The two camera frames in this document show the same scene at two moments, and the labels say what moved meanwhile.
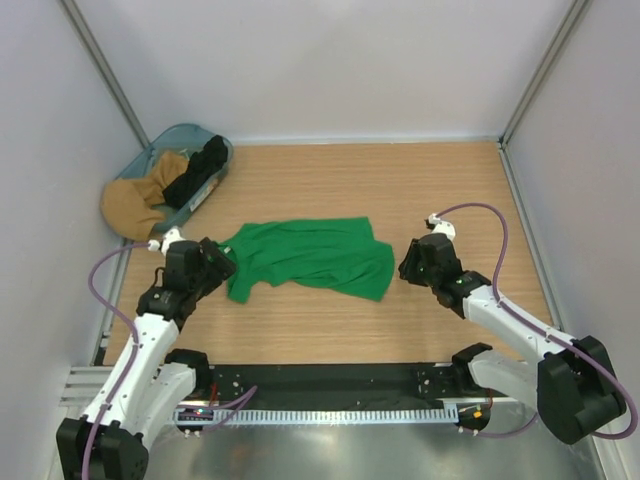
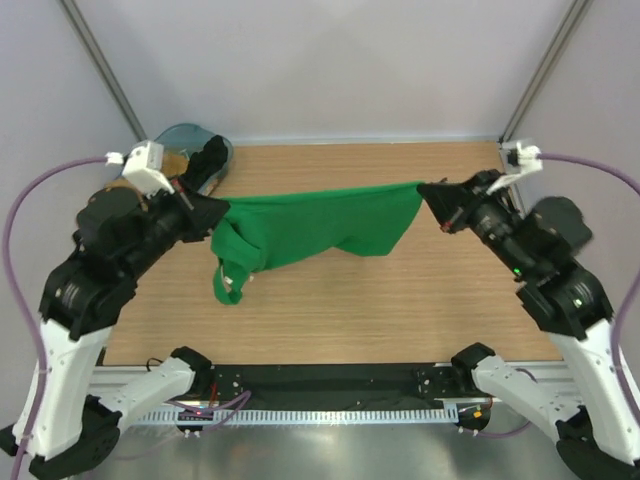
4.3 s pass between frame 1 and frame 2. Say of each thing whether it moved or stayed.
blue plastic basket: stayed
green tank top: moved
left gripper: moved
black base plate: stayed
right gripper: moved
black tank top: stayed
